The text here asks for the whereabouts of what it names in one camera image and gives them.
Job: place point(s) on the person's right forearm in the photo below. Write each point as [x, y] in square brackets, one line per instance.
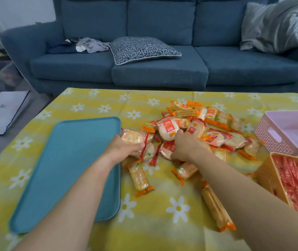
[243, 201]

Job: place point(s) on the black white patterned cushion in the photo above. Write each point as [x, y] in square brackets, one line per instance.
[141, 49]

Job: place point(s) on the orange plastic basket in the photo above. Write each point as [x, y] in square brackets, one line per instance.
[265, 172]

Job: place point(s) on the person's right hand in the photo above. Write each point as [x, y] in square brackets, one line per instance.
[188, 147]

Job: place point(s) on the person's left hand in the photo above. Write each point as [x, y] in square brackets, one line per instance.
[117, 151]

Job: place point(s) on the group of red snack packets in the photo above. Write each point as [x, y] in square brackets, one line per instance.
[295, 180]

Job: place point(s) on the blue fabric sofa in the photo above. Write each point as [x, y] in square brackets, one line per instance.
[159, 20]

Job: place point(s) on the person's left forearm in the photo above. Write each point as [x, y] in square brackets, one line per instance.
[67, 211]

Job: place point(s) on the grey cushion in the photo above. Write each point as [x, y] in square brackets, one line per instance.
[271, 28]

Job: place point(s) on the round snack packet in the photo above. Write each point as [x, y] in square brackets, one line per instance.
[132, 137]

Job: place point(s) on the yellow floral tablecloth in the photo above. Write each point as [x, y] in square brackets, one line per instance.
[164, 219]

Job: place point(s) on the white paper bag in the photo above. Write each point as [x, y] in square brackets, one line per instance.
[2, 112]

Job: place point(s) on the pile of snack packets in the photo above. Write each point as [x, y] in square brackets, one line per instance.
[217, 135]

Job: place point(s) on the teal plastic tray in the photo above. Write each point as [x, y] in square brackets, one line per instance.
[67, 159]

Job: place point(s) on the dark garment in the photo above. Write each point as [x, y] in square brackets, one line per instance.
[60, 48]

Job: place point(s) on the pink plastic basket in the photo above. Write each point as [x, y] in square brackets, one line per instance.
[290, 138]

